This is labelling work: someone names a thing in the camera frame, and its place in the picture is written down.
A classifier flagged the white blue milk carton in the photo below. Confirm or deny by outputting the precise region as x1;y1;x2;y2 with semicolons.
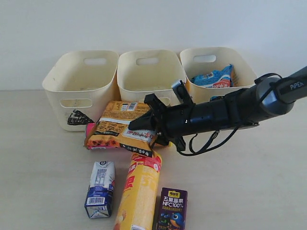
84;161;116;219

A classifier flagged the cream bin triangle mark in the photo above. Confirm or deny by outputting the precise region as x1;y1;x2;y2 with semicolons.
42;50;120;131

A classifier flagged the cream bin square mark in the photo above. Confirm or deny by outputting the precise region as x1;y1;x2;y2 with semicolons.
117;49;186;106

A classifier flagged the cream bin circle mark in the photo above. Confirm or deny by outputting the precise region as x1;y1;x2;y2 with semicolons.
179;47;257;104

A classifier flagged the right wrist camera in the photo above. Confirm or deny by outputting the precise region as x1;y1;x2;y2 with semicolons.
172;80;195;108

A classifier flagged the blue snack bag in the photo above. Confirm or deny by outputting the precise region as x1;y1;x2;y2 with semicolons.
191;64;235;88

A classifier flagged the orange snack bag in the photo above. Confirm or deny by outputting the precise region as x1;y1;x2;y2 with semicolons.
84;101;157;157

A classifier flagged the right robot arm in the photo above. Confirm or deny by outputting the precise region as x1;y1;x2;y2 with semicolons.
129;68;307;156

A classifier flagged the pink chips can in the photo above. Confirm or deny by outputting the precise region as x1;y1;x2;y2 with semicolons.
85;123;173;151

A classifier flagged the purple juice carton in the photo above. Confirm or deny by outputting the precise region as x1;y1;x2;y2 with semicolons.
155;187;188;230

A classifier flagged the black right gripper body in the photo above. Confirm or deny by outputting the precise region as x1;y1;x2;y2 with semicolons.
144;93;197;151

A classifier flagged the yellow chips can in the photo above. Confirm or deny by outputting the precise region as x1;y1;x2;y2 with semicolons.
113;152;162;230

